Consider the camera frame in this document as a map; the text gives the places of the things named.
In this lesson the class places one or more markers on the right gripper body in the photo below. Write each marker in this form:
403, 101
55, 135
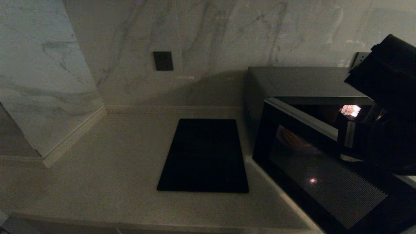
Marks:
373, 139

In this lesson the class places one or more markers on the black induction cooktop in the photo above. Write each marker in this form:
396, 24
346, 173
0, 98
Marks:
204, 156

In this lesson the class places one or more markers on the microwave oven door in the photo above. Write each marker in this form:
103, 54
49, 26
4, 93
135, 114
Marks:
308, 182

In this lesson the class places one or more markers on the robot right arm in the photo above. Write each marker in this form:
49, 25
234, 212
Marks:
386, 74

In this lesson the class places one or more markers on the dark wall switch panel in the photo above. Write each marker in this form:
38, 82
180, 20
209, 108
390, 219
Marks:
163, 61

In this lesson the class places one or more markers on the grey wall outlet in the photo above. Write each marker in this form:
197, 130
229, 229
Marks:
359, 58

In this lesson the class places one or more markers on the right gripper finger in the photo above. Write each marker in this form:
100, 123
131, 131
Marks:
350, 134

